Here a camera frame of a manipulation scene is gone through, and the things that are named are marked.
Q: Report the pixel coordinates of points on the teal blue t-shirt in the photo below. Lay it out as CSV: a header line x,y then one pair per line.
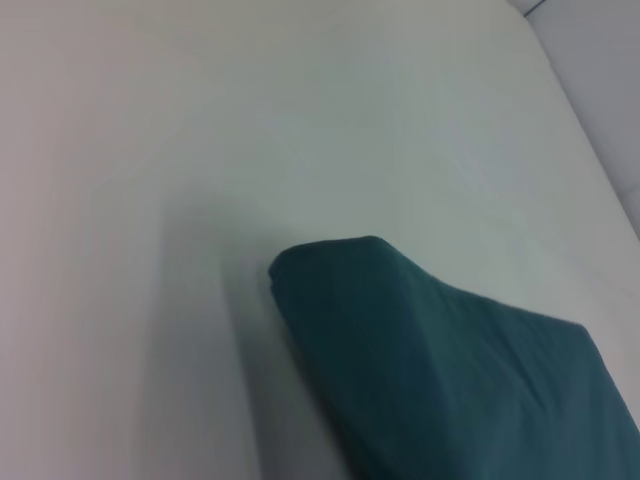
x,y
450,365

